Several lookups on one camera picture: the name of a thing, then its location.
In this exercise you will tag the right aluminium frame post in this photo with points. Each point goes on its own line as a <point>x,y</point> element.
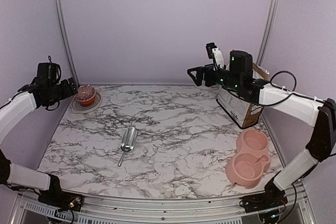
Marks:
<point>271,16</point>

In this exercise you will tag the front aluminium frame rail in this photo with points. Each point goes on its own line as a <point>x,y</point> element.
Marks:
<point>104,209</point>

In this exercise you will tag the pink double pet bowl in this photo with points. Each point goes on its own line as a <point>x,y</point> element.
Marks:
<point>251,160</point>

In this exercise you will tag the brown white dog food bag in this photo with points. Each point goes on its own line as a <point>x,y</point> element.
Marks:
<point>244,114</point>

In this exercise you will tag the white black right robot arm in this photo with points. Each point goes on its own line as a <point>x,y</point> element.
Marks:
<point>243,97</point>

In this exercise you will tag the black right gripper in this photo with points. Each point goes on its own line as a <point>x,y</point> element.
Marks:
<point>207,70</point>

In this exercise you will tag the left aluminium frame post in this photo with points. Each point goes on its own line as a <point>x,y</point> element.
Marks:
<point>65,40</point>

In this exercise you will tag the red patterned ceramic bowl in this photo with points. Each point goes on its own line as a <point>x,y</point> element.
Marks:
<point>86,95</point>

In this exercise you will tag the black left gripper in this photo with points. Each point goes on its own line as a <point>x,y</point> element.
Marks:
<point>67,92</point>

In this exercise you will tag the silver metal scoop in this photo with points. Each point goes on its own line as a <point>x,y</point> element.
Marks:
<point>128,142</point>

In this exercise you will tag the aluminium frame post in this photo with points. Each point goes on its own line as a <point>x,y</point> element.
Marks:
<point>65,40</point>
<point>271,16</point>

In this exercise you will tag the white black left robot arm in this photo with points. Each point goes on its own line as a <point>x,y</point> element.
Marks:
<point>46,90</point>

